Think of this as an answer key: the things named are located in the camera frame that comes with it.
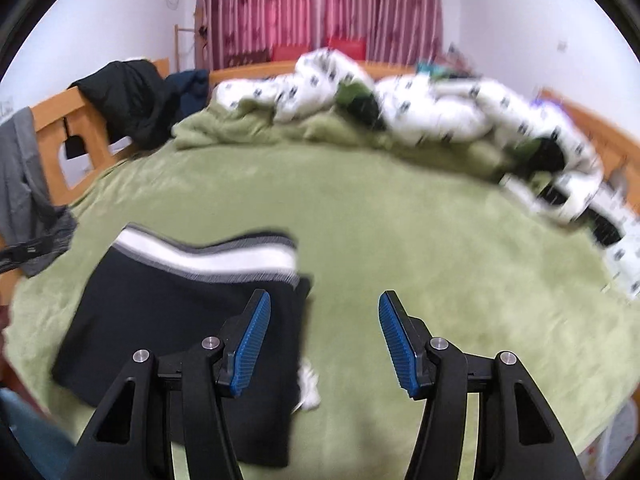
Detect black pants white stripe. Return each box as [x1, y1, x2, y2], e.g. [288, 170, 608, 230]
[52, 223, 311, 468]

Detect grey denim jeans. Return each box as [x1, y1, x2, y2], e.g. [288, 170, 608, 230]
[1, 107, 77, 278]

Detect green fleece bed sheet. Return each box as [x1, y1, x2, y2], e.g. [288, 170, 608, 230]
[6, 143, 639, 479]

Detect colourful dotted bed skirt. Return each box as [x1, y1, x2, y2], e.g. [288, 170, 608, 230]
[578, 399, 639, 480]

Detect black jacket on footboard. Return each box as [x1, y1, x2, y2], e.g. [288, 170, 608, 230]
[70, 60, 180, 150]

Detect white flower print quilt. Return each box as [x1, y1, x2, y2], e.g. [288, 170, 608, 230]
[213, 48, 639, 298]

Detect green fleece blanket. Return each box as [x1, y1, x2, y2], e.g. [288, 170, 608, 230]
[171, 101, 509, 182]

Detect navy blue garment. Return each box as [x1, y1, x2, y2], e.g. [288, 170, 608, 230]
[166, 70, 209, 122]

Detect wooden coat rack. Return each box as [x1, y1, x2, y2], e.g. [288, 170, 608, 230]
[174, 24, 207, 72]

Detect red chair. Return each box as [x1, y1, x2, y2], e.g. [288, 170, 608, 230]
[328, 36, 367, 61]
[270, 44, 310, 62]

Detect pink striped curtain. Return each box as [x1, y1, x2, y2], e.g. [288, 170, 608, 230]
[194, 0, 444, 70]

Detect wooden bed frame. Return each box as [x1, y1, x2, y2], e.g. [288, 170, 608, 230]
[0, 56, 640, 306]

